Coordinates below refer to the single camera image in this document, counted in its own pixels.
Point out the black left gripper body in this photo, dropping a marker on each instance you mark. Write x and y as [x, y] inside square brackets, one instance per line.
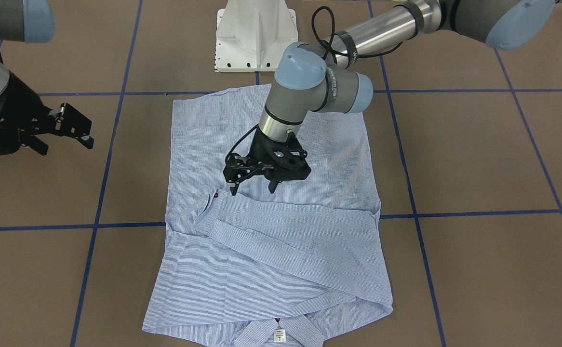
[262, 147]

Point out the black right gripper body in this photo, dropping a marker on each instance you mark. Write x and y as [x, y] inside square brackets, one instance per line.
[15, 110]

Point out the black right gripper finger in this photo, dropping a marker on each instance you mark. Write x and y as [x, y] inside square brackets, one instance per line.
[72, 123]

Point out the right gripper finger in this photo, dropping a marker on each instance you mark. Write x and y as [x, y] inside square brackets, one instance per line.
[35, 144]

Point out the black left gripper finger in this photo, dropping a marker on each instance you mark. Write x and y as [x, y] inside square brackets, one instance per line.
[234, 186]

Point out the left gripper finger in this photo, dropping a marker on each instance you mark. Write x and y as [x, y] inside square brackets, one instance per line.
[273, 184]

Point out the light blue striped shirt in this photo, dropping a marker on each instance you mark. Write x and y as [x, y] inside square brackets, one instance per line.
[255, 269]

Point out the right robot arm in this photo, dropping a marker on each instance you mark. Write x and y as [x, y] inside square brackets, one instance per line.
[25, 21]

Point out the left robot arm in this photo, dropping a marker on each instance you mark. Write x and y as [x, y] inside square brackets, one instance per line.
[315, 77]

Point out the brown paper table cover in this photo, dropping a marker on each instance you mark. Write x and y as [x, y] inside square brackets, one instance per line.
[466, 145]

